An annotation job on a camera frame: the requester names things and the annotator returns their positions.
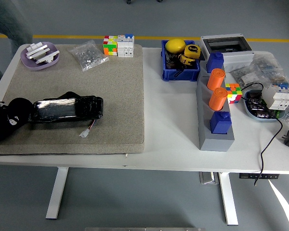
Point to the black printed rag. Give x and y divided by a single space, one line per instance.
4 125

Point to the black table control panel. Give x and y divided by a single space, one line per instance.
258 175

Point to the grey-brown mat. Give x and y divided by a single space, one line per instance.
110 96

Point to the blue plastic bin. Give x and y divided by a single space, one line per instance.
180 74

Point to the small black device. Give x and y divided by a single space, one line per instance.
172 60

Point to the yellow black tape measure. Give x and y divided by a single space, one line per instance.
186 60

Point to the white circuit breaker block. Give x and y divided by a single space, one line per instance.
277 97
125 48

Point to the orange cylinder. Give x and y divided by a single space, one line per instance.
217 99
215 79

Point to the long grey block holder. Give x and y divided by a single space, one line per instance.
214 144

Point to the blue square block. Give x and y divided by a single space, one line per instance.
214 63
220 124

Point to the yellow lemon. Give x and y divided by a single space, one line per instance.
175 45

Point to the colourful puzzle cube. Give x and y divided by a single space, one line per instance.
110 47
233 93

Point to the yellow round tape measure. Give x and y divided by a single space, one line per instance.
192 50

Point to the clear bag of screws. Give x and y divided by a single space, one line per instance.
89 56

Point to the grey box under table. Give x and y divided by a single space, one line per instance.
208 178

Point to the small clear bag of parts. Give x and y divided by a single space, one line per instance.
243 77

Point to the light blue oval tray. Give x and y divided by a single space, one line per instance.
253 117

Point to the black electronic modules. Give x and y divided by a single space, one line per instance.
255 103

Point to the white metal bar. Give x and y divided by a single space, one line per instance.
47 57
36 45
38 51

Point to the white table leg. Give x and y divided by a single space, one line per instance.
56 192
228 199

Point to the purple oval tray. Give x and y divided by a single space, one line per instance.
29 63

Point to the large clear bag of parts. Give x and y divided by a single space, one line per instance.
269 67

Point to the person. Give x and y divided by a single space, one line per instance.
4 19

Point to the grey electrical enclosure box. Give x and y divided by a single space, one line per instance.
238 56

